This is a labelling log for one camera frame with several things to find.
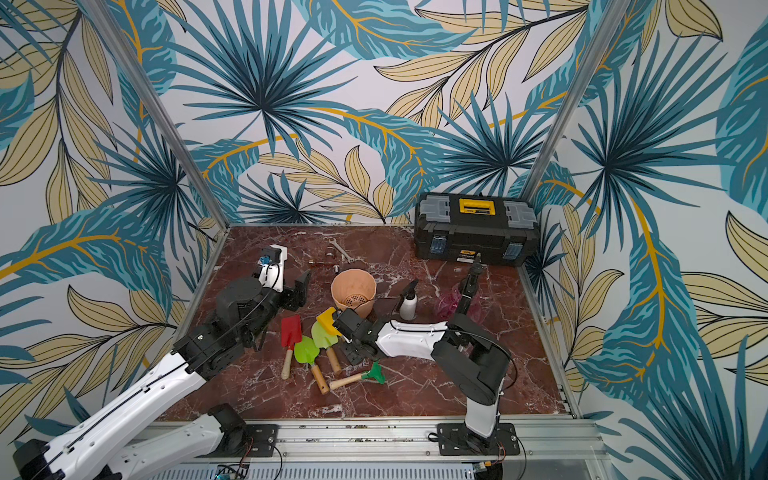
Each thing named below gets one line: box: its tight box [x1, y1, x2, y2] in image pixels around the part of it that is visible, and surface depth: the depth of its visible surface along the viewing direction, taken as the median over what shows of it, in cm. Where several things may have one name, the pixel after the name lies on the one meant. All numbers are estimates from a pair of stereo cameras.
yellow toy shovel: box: [316, 307, 343, 336], surface depth 95 cm
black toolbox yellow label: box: [414, 193, 540, 267], surface depth 102 cm
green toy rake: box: [329, 361, 386, 390], surface depth 85 cm
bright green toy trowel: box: [294, 336, 329, 395], surface depth 87 cm
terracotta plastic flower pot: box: [331, 269, 377, 319], surface depth 99 cm
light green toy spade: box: [311, 320, 341, 374], surface depth 92 cm
